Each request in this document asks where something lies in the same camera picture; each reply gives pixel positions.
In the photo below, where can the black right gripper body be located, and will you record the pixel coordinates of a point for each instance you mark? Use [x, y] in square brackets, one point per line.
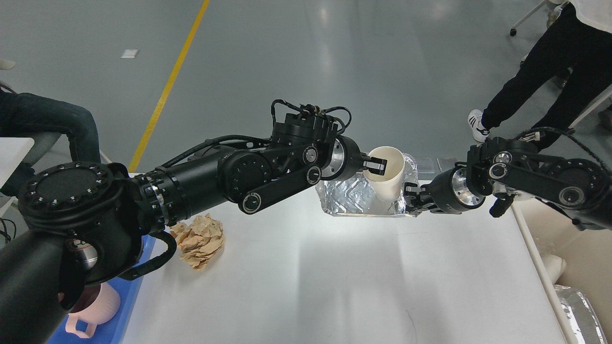
[448, 193]

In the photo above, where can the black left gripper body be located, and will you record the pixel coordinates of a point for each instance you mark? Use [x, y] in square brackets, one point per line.
[346, 160]

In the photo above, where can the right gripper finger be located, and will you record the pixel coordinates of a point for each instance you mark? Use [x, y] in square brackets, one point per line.
[416, 205]
[414, 190]

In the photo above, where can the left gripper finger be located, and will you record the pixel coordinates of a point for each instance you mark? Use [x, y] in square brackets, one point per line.
[373, 163]
[373, 172]

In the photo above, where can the white paper cup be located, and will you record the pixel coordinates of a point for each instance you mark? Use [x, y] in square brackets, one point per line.
[387, 187]

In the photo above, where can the aluminium foil tray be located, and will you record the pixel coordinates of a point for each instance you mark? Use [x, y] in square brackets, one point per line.
[355, 197]

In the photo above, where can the brown paper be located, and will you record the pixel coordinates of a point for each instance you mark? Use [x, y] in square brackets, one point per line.
[199, 241]

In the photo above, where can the pink ribbed mug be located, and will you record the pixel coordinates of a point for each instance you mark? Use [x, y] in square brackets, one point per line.
[97, 305]

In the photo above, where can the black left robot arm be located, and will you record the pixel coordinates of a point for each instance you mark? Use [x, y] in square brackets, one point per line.
[89, 223]

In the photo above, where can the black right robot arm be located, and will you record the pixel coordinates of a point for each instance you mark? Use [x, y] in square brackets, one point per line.
[579, 189]

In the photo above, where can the floor socket plate left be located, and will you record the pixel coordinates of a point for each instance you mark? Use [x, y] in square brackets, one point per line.
[425, 165]

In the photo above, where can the floor socket plate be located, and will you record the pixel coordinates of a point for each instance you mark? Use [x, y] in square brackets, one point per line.
[425, 165]
[446, 163]

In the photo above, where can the floor socket plate right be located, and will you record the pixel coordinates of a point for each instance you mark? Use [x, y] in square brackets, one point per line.
[446, 163]

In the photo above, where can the beige plastic bin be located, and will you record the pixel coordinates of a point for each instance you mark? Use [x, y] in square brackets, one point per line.
[587, 254]

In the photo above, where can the white office chair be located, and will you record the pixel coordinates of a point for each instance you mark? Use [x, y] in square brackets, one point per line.
[605, 95]

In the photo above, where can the person in black trousers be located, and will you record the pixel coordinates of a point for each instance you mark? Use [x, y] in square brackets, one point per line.
[581, 39]

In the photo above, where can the foil tray in beige bin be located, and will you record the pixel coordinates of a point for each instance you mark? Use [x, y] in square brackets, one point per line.
[583, 321]

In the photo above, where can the person in beige sweater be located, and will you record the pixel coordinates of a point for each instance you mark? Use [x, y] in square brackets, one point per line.
[25, 113]

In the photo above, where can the blue plastic bin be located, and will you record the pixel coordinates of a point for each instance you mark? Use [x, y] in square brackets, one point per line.
[111, 332]

